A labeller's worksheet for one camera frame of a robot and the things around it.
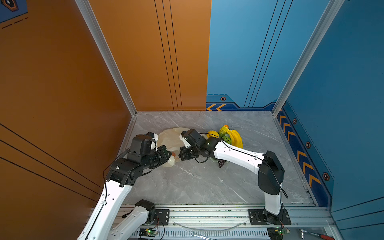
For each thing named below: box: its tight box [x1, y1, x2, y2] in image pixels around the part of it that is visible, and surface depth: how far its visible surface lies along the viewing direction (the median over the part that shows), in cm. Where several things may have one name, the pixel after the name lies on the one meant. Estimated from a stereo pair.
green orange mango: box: [218, 124, 229, 138], surface depth 96 cm
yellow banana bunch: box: [226, 129, 244, 149], surface depth 94 cm
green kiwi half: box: [221, 136, 232, 145], surface depth 96 cm
